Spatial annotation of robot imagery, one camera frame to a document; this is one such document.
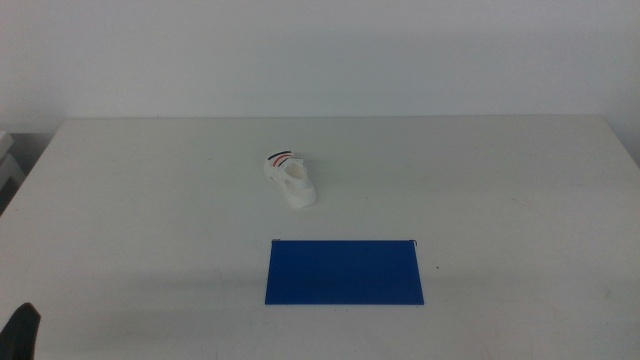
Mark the white shoe with striped strap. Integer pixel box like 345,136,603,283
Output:
263,149,317,210

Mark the blue rectangular mat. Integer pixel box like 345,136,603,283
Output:
264,239,425,306

